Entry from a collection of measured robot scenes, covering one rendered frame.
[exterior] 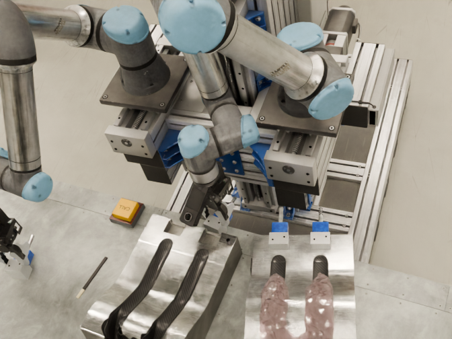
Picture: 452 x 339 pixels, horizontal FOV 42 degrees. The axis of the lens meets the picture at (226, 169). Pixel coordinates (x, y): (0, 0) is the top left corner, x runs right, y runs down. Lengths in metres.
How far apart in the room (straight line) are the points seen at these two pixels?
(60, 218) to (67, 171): 1.25
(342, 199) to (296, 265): 0.92
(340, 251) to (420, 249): 1.03
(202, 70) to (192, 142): 0.17
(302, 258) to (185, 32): 0.70
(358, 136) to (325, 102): 1.27
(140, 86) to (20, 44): 0.48
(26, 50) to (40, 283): 0.72
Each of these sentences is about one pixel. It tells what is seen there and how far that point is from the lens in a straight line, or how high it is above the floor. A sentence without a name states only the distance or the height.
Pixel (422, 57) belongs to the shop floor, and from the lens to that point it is 3.29.
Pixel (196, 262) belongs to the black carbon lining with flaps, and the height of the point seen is 0.88.
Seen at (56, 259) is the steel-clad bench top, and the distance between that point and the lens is 1.82.
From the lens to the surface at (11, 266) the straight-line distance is 1.81.
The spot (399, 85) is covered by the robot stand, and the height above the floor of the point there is 0.23.
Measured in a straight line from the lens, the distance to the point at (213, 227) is 1.64.
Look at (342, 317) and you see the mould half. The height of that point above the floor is 0.89.
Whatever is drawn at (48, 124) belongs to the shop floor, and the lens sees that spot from 3.42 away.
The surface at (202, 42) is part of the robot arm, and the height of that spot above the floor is 1.50.
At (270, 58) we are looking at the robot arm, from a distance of 1.26.
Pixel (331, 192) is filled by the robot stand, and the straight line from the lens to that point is 2.45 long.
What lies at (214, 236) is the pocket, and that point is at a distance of 1.61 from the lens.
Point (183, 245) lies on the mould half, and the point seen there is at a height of 0.89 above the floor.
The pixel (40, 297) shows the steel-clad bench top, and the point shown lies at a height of 0.80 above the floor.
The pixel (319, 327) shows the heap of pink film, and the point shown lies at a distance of 1.43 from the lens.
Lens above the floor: 2.21
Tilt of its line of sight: 51 degrees down
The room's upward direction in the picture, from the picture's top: 16 degrees counter-clockwise
